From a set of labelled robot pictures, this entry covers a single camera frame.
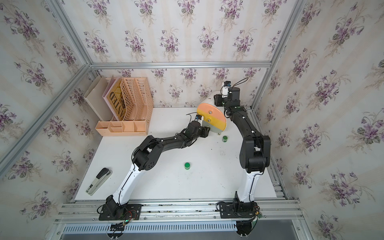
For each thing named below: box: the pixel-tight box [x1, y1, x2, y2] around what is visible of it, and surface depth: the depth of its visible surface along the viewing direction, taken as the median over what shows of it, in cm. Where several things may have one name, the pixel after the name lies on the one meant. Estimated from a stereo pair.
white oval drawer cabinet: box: [198, 91, 227, 133], surface depth 95 cm
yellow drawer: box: [196, 108, 227, 131], surface depth 97 cm
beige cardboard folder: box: [83, 75, 115, 122], surface depth 92 cm
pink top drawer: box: [197, 103, 226, 122], surface depth 92 cm
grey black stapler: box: [85, 167, 113, 196], surface depth 83 cm
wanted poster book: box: [107, 78, 127, 121], surface depth 100 cm
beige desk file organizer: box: [95, 75, 154, 137], surface depth 103 cm
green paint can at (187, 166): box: [184, 162, 191, 170], surface depth 88 cm
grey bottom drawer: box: [202, 120, 224, 133], surface depth 100 cm
